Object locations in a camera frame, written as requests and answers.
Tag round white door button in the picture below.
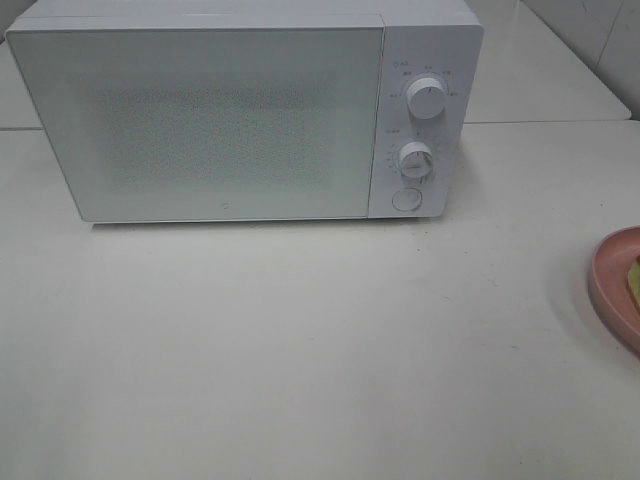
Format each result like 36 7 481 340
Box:
392 188 422 212

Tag white microwave door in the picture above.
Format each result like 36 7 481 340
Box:
9 28 382 223

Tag pink round plate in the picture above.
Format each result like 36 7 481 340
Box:
587 226 639 357

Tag sandwich with lettuce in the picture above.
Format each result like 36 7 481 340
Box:
627 256 640 310

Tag white lower timer knob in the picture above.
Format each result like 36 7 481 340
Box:
397 141 433 179

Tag white upper power knob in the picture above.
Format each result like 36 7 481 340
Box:
405 75 448 120

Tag white microwave oven body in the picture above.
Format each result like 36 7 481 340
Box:
5 1 484 223

